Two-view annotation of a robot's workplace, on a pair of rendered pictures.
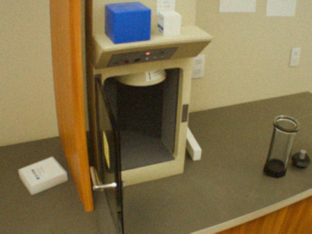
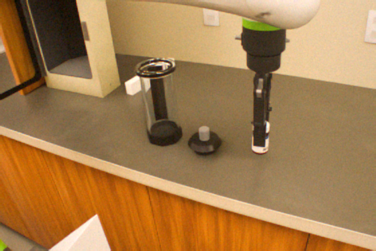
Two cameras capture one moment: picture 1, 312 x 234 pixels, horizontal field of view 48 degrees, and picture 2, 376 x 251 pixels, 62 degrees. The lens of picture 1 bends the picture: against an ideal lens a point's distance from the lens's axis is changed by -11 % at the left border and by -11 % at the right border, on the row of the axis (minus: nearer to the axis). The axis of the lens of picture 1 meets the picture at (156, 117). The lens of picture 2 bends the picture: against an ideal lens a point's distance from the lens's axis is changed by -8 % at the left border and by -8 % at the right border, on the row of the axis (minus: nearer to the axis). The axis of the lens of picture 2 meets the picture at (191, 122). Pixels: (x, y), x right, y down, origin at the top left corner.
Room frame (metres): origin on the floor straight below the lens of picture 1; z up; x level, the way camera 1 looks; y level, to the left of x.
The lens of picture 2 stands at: (0.71, -1.19, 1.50)
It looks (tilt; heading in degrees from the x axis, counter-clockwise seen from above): 32 degrees down; 53
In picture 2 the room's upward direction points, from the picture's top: 5 degrees counter-clockwise
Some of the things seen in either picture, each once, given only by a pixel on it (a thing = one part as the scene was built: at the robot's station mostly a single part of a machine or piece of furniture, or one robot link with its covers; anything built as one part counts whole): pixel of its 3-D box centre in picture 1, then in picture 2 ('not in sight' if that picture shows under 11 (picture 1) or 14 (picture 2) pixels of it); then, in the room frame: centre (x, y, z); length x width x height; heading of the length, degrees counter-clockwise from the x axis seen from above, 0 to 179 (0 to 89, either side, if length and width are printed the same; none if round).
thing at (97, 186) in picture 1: (101, 178); not in sight; (0.77, 0.14, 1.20); 0.10 x 0.05 x 0.03; 16
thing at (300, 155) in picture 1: (301, 157); (204, 138); (1.19, -0.61, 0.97); 0.09 x 0.09 x 0.07
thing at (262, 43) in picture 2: not in sight; (262, 37); (1.25, -0.75, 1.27); 0.12 x 0.09 x 0.06; 122
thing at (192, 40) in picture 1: (152, 50); not in sight; (1.02, 0.02, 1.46); 0.32 x 0.12 x 0.10; 113
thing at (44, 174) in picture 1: (42, 175); not in sight; (1.05, 0.41, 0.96); 0.16 x 0.12 x 0.04; 130
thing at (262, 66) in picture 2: not in sight; (263, 70); (1.25, -0.75, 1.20); 0.08 x 0.07 x 0.09; 32
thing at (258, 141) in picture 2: not in sight; (259, 133); (1.23, -0.77, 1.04); 0.03 x 0.01 x 0.07; 122
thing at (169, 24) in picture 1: (169, 23); not in sight; (1.04, -0.03, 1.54); 0.05 x 0.05 x 0.06; 20
